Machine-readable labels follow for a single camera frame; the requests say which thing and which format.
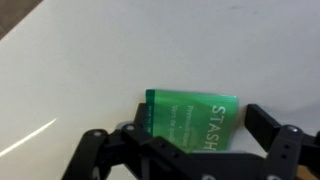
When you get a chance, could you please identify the green Stash tea sachet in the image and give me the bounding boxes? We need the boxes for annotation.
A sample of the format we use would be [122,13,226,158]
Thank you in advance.
[145,88,240,153]

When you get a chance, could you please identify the dark wood base cabinet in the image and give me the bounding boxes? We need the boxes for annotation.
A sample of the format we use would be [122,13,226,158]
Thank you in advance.
[0,0,44,40]

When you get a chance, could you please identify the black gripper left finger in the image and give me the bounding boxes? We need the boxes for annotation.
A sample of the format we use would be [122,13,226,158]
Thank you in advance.
[61,103,201,180]

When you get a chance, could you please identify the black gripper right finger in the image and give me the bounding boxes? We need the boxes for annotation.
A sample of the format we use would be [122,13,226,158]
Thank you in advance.
[244,103,320,180]

